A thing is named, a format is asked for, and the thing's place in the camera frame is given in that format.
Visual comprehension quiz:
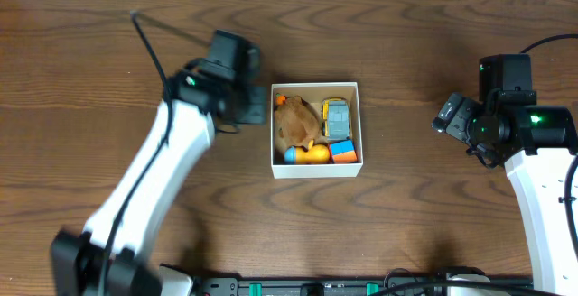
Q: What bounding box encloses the brown plush bear toy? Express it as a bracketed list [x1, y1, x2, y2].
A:
[274, 96, 322, 147]

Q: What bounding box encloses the orange rubber duck toy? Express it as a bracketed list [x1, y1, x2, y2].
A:
[284, 141, 331, 165]

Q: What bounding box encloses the yellow grey toy truck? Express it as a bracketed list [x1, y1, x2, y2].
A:
[322, 97, 351, 142]

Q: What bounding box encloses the multicolour puzzle cube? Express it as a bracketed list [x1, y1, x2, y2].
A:
[329, 140, 358, 164]

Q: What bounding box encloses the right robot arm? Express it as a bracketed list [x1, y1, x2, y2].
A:
[432, 53, 577, 295]

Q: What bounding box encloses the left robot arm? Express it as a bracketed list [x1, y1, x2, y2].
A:
[50, 30, 266, 295]

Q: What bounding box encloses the white cardboard box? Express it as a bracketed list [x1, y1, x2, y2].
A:
[271, 82, 363, 179]

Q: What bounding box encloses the right black cable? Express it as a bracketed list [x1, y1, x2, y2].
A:
[369, 32, 578, 296]

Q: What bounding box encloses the black cable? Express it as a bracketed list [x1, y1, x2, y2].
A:
[369, 32, 578, 296]
[97, 10, 175, 296]

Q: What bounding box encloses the left black cable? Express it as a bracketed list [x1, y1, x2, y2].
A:
[97, 10, 175, 296]

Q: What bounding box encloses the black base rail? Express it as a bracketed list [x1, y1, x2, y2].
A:
[157, 264, 539, 296]

